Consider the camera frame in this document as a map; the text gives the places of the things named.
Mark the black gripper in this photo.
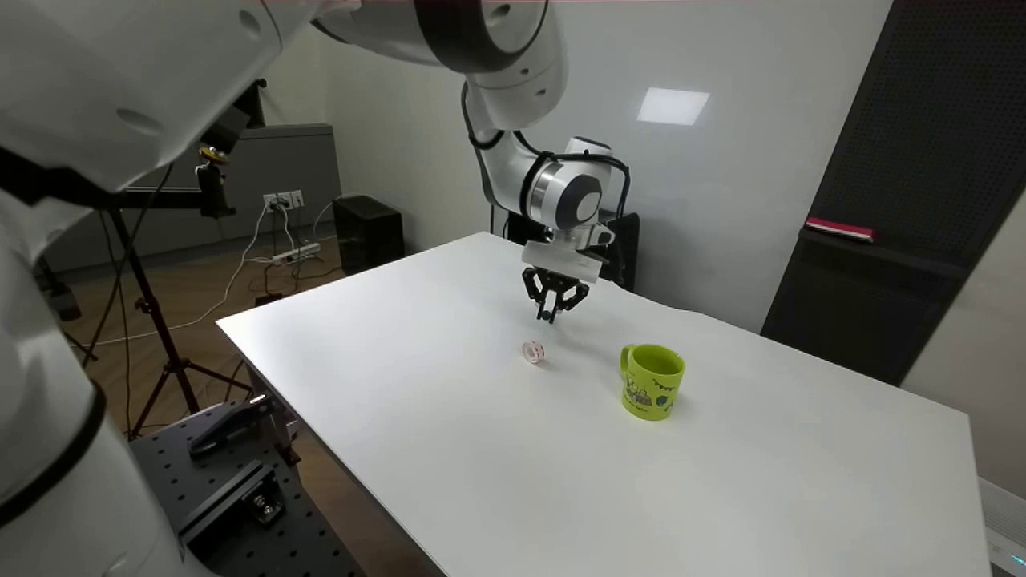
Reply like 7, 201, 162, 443
521, 265, 594, 327

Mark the green printed mug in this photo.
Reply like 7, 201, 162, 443
618, 339, 690, 423

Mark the wide black box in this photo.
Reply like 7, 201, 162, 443
507, 209, 642, 292

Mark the small black box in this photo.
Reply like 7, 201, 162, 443
329, 193, 409, 275

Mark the white power strip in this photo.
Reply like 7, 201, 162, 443
271, 239, 324, 265

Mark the red label strip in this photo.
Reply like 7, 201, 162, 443
803, 214, 878, 245

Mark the black clamp tool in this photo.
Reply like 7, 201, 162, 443
186, 393, 279, 460

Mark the grey perforated breadboard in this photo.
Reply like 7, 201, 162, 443
125, 398, 368, 577

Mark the grey metal mounting plate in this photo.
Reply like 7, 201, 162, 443
174, 459, 289, 543

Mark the dark cabinet panel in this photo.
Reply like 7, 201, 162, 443
759, 0, 1026, 389

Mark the black tripod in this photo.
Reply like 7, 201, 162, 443
62, 181, 263, 443

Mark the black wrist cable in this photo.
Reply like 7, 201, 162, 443
563, 151, 635, 257

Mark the grey wall board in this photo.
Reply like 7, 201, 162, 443
44, 120, 344, 268

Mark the white cable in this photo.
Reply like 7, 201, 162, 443
202, 198, 324, 323

